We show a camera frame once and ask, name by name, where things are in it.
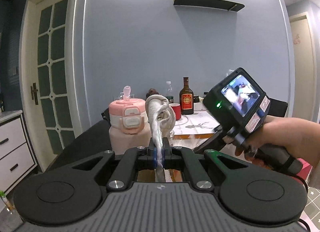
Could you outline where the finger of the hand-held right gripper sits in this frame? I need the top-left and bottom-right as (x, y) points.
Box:
(193, 125), (227, 154)

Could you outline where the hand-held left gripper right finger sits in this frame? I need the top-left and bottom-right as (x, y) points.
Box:
(161, 137), (251, 192)

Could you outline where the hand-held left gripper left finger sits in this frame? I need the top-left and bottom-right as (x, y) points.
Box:
(71, 138), (158, 192)

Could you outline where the beige round cloth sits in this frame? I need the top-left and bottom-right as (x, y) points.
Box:
(145, 94), (177, 182)

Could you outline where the person's right forearm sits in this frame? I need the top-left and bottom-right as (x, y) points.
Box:
(310, 121), (320, 187)

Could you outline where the person's right hand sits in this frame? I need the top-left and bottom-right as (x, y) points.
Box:
(235, 116), (312, 170)

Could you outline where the brown liquor bottle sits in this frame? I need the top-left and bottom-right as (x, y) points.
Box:
(179, 77), (194, 115)

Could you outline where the red cup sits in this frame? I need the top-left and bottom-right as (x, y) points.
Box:
(170, 103), (182, 121)

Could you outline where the pink water bottle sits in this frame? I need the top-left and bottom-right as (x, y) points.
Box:
(109, 85), (153, 153)

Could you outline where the black chair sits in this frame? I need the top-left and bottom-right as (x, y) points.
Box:
(47, 112), (113, 170)
(269, 97), (288, 118)

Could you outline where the clear water bottle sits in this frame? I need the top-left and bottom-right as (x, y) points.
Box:
(165, 81), (174, 105)

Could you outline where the cream door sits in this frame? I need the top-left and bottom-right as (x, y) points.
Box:
(289, 12), (318, 124)

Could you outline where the red cardboard box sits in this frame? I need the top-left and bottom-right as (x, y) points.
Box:
(299, 161), (311, 177)

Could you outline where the green checked tablecloth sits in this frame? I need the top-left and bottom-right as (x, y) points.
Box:
(299, 181), (320, 225)

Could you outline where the glass panel door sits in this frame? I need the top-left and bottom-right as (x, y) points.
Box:
(20, 0), (83, 155)

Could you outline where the white drawer cabinet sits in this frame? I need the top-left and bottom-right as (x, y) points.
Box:
(0, 110), (38, 195)

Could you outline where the black wall shelf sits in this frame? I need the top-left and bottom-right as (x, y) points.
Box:
(174, 0), (245, 12)

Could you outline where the brass door handle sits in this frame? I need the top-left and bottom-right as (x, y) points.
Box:
(30, 83), (39, 105)

